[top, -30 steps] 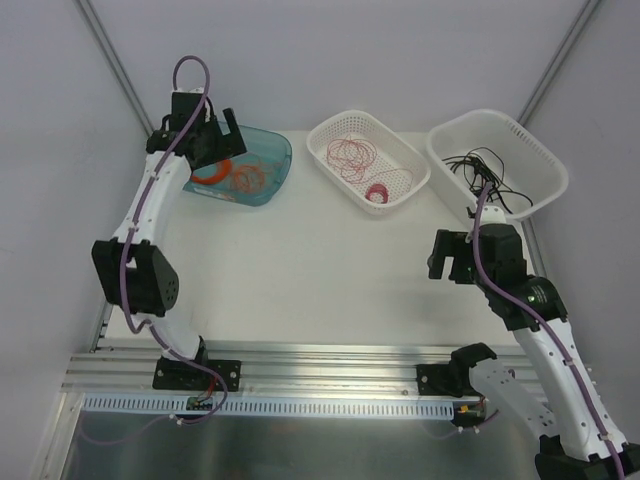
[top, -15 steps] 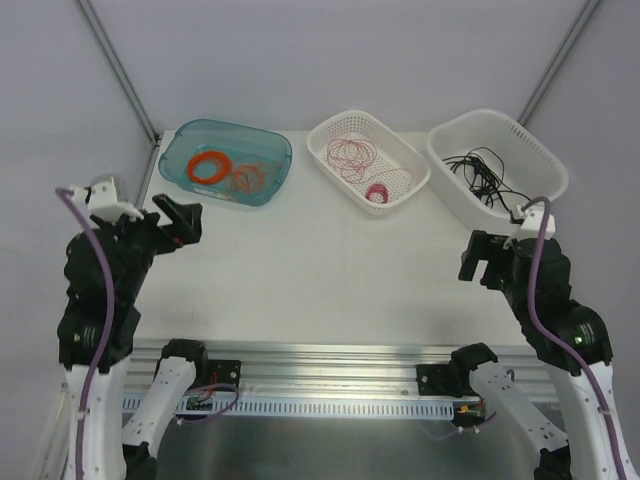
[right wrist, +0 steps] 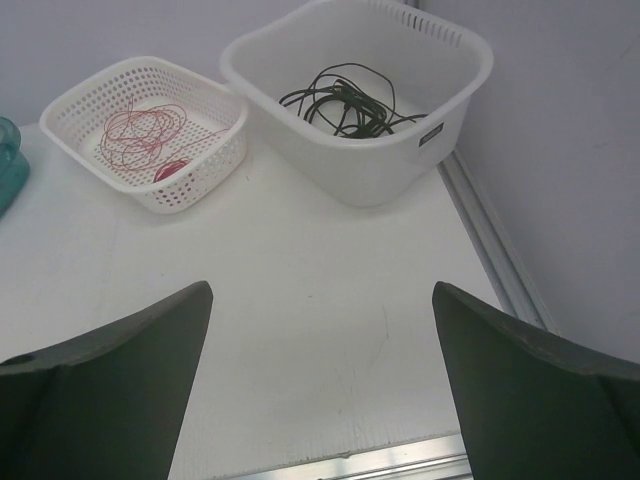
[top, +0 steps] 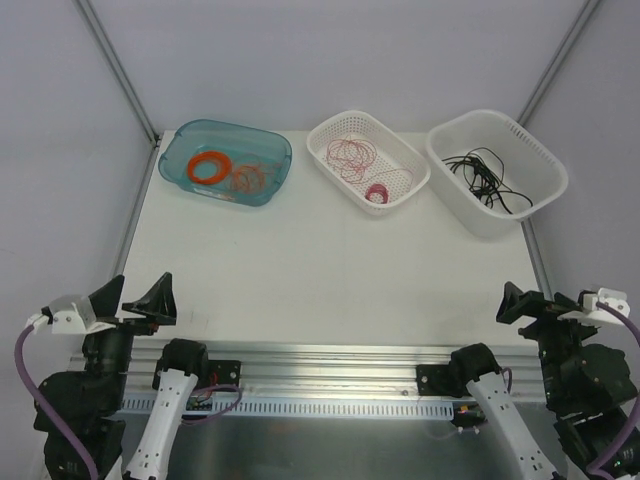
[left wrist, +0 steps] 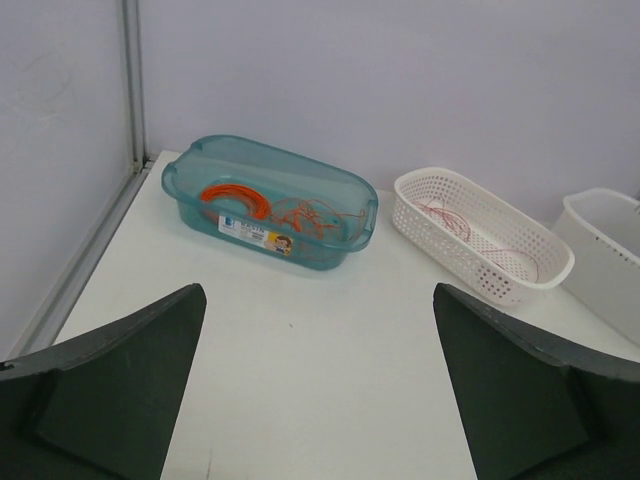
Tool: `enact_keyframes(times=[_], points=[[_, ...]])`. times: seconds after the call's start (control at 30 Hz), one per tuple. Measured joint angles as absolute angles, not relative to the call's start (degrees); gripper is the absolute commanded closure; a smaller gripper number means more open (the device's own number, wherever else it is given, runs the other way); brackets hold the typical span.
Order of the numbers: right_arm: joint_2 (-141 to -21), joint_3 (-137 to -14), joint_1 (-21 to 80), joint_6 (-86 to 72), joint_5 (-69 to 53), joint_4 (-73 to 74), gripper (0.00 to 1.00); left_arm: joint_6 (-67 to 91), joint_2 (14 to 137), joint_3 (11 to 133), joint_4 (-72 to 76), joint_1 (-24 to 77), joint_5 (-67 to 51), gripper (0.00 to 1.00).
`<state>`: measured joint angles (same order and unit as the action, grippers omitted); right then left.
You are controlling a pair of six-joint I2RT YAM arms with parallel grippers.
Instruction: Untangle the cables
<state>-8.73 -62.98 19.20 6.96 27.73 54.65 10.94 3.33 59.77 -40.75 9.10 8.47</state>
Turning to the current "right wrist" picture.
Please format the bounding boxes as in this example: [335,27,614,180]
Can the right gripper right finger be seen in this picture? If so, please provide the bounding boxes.
[432,282,639,479]

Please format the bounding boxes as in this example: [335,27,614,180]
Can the teal transparent plastic bin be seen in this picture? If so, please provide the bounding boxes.
[0,117,30,216]

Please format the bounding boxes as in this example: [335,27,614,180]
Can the aluminium corner frame post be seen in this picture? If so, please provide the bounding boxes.
[438,150,560,334]

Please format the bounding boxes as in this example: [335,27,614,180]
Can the white perforated plastic basket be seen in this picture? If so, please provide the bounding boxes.
[39,56,249,214]

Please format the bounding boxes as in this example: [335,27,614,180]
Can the pink coiled cable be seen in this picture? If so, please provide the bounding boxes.
[153,158,191,182]

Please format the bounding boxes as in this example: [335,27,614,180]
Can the aluminium mounting rail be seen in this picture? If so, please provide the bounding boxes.
[249,434,473,480]

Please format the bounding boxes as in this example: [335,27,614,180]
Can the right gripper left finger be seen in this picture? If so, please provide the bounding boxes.
[1,281,214,479]

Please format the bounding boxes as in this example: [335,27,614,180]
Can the black USB cable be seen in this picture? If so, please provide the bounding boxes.
[299,62,430,140]

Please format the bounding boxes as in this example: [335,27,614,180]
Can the white translucent plastic tub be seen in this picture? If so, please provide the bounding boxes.
[220,1,494,207]

